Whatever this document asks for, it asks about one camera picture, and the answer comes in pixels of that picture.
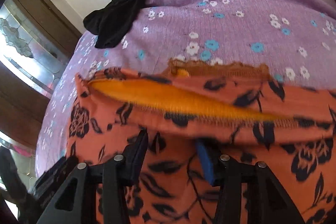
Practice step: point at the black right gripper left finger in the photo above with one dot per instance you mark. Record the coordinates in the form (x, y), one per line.
(75, 200)

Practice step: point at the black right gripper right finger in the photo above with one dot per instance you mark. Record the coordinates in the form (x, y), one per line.
(246, 192)

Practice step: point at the orange black floral garment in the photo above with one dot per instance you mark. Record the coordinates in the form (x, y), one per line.
(244, 109)

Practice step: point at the leaded glass wardrobe panel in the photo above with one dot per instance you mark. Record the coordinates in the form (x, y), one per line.
(27, 53)

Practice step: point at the brown wooden wardrobe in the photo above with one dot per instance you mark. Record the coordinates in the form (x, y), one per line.
(23, 108)

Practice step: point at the purple floral bedsheet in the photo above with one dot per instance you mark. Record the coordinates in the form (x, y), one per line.
(295, 38)

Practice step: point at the black crumpled garment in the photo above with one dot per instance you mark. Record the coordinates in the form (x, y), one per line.
(113, 22)

